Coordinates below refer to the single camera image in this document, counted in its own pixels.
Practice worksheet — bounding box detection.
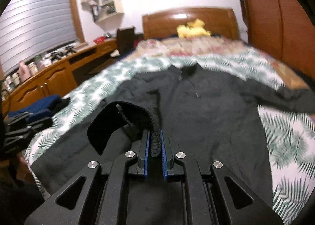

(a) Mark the wooden wardrobe louvre door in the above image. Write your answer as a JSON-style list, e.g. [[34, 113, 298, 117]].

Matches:
[[240, 0, 314, 77]]

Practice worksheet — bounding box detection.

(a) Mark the red basket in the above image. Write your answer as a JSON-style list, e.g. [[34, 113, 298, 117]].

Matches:
[[93, 36, 106, 44]]

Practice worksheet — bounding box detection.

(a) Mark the pink bottle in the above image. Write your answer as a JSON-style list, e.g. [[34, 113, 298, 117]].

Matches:
[[18, 60, 31, 82]]

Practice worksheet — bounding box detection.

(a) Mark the wooden desk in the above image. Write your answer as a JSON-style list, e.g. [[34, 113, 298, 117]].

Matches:
[[2, 38, 117, 116]]

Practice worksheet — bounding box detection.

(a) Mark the white wall shelf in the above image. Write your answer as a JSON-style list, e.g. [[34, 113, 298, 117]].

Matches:
[[91, 0, 124, 23]]

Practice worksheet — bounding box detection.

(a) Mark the grey window blind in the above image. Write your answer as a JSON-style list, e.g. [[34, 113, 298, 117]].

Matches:
[[1, 0, 77, 74]]

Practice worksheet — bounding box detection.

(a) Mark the wooden headboard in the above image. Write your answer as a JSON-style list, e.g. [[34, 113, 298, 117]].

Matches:
[[142, 7, 240, 40]]

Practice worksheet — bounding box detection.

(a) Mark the black zip jacket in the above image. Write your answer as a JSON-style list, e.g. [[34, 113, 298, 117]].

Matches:
[[37, 65, 314, 224]]

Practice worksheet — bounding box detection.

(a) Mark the palm leaf bedspread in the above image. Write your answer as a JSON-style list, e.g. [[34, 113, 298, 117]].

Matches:
[[24, 48, 314, 224]]

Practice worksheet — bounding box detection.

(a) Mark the yellow plush toy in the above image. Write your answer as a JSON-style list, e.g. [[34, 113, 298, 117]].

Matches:
[[177, 19, 211, 38]]

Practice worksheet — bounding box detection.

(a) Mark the folded blue garment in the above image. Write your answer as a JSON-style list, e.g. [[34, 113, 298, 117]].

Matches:
[[8, 94, 70, 122]]

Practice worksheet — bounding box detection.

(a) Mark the dark wooden chair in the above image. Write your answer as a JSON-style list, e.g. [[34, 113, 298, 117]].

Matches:
[[116, 27, 136, 55]]

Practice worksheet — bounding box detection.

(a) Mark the floral quilt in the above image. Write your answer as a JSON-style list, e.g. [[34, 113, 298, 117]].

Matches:
[[126, 36, 308, 90]]

